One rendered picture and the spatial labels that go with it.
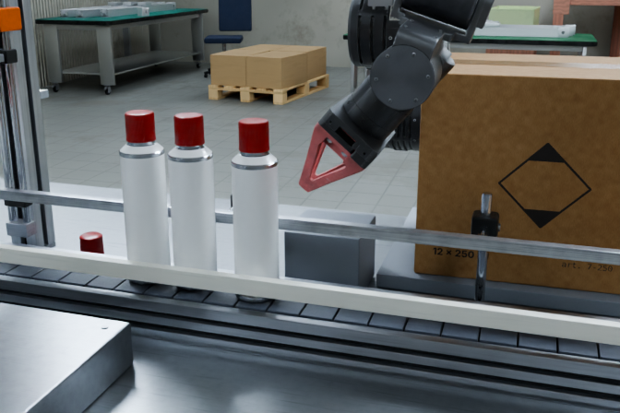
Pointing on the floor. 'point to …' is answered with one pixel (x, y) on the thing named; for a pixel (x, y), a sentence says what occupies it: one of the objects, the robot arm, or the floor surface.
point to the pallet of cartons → (268, 72)
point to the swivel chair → (232, 18)
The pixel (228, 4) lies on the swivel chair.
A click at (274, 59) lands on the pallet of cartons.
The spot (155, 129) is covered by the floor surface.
